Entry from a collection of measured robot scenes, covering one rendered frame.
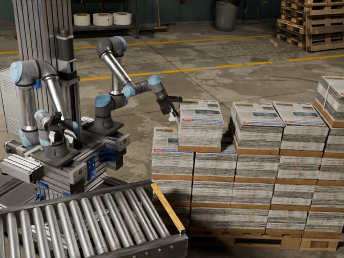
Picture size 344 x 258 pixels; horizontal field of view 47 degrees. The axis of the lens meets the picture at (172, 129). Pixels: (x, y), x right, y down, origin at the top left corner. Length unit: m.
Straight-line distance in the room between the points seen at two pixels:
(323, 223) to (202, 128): 1.22
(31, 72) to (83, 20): 6.11
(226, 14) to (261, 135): 7.04
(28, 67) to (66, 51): 0.35
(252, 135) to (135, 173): 1.60
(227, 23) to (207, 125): 7.13
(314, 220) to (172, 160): 1.18
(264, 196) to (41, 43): 1.83
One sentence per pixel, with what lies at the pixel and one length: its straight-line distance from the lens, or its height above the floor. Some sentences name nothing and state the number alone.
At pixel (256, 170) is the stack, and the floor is 0.71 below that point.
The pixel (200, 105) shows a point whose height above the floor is 1.06.
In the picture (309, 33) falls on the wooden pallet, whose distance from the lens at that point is 8.61.
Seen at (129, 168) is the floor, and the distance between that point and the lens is 4.01.
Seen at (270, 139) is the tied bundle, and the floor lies 0.95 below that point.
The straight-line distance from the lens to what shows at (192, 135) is 2.63.
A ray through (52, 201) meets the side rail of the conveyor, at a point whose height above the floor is 0.80.
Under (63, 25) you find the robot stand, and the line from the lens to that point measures 2.72.
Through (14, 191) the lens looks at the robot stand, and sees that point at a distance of 3.49.
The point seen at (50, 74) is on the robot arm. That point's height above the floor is 1.39.
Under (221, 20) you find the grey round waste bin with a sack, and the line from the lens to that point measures 9.61.
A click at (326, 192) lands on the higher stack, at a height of 0.55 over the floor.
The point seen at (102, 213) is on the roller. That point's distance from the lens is 2.20.
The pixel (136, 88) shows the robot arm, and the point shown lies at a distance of 2.63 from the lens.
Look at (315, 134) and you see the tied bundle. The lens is 2.77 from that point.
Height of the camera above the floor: 2.19
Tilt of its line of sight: 27 degrees down
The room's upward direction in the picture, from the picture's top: 3 degrees clockwise
